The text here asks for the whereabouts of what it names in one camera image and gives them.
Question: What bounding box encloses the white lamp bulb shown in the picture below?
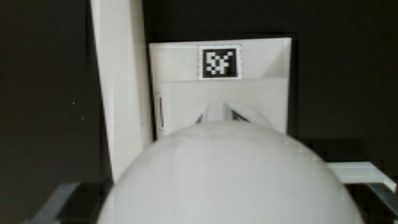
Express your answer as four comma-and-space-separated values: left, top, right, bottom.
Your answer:
95, 101, 365, 224

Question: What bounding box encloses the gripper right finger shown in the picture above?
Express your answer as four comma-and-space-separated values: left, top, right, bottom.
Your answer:
360, 183, 398, 224

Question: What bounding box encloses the white fence frame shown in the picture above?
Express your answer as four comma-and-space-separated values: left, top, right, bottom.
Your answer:
88, 0, 398, 193

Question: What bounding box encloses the white lamp base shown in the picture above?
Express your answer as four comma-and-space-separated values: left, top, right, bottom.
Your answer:
149, 37, 291, 136

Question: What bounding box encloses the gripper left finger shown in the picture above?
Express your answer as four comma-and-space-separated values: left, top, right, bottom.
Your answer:
22, 182, 79, 224

